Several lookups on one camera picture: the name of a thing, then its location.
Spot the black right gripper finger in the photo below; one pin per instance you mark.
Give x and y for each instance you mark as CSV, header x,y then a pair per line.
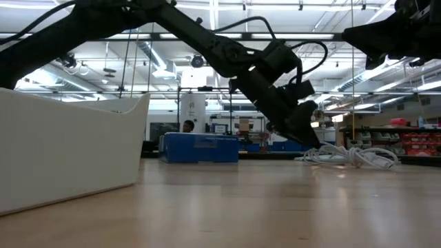
x,y
356,36

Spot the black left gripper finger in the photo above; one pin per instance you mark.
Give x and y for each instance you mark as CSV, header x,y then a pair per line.
x,y
306,112
303,137

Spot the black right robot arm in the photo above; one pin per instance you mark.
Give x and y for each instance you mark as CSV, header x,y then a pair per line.
x,y
423,20

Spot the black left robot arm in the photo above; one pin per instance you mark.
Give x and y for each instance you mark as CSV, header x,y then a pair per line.
x,y
103,20

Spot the cardboard box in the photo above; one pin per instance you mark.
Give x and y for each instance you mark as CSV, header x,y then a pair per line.
x,y
244,125

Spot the white column with sign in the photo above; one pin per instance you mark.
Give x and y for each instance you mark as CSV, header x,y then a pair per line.
x,y
193,110

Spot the blue DualShock controller box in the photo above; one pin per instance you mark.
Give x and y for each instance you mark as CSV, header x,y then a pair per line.
x,y
200,148

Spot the person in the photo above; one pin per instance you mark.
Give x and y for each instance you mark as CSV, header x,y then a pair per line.
x,y
188,126

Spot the red object atop rack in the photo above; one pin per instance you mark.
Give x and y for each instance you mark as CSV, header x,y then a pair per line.
x,y
398,121

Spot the black rack with storage bins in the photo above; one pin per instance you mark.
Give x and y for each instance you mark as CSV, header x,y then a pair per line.
x,y
389,141

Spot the white plastic bin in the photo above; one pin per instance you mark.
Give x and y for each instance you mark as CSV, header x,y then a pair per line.
x,y
69,148

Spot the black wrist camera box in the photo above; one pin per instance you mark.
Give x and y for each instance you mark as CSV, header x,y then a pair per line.
x,y
299,90

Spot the black overhead frame beam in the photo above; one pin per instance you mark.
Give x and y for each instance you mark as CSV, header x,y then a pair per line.
x,y
303,36

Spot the round ceiling camera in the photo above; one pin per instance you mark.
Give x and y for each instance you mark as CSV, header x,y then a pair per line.
x,y
197,61

